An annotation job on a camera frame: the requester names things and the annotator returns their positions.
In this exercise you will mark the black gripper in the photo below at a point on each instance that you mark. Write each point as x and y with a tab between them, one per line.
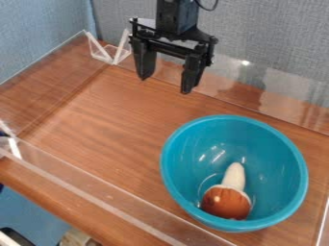
193	46

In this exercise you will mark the clear acrylic corner bracket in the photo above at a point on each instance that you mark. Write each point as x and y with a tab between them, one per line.
111	54

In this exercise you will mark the clear acrylic back barrier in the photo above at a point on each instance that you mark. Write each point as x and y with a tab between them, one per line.
282	95

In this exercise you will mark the blue plastic bowl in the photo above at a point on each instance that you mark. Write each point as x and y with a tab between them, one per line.
197	154

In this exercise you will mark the clear acrylic barrier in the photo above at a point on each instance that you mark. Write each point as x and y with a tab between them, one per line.
134	210
282	95

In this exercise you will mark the clear acrylic front barrier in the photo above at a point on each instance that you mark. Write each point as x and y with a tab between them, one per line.
134	210

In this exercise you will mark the brown and white toy mushroom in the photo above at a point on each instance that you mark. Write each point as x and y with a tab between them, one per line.
225	200

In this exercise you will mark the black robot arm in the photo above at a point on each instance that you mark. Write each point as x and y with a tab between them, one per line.
177	15

